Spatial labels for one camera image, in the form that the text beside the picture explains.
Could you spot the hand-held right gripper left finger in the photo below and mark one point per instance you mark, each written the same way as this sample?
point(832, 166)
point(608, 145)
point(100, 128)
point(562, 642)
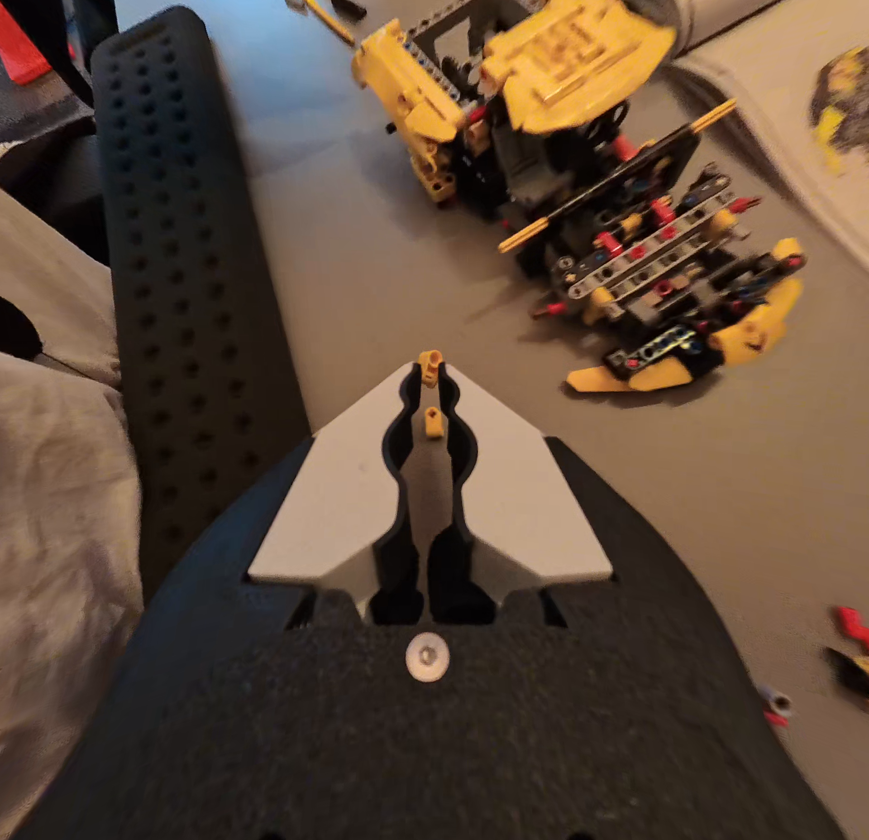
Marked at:
point(339, 500)

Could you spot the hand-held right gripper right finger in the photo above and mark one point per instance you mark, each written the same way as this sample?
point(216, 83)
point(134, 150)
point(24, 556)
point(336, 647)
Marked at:
point(523, 507)

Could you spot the small yellow brick connector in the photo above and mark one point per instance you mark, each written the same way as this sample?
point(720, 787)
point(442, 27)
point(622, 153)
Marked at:
point(430, 368)
point(434, 424)

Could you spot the yellow black brick car model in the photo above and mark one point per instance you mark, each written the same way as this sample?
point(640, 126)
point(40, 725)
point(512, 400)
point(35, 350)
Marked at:
point(570, 59)

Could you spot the grey desk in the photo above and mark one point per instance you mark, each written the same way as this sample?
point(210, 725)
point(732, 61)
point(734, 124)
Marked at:
point(380, 276)

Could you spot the black perforated chair armrest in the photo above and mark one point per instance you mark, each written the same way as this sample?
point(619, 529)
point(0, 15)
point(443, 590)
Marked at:
point(190, 242)

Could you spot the group of small brick pieces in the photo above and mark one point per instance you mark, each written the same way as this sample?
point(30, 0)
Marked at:
point(848, 622)

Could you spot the yellow brick axle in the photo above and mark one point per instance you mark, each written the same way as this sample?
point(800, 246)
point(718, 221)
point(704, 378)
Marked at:
point(326, 15)

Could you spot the black brick piece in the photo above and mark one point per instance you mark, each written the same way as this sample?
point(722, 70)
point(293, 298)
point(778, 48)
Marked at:
point(347, 4)

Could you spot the building instruction booklet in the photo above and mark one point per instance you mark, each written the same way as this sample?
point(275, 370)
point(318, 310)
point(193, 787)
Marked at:
point(767, 52)

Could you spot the red plastic case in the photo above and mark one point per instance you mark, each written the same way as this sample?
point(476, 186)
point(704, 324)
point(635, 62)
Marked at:
point(20, 55)

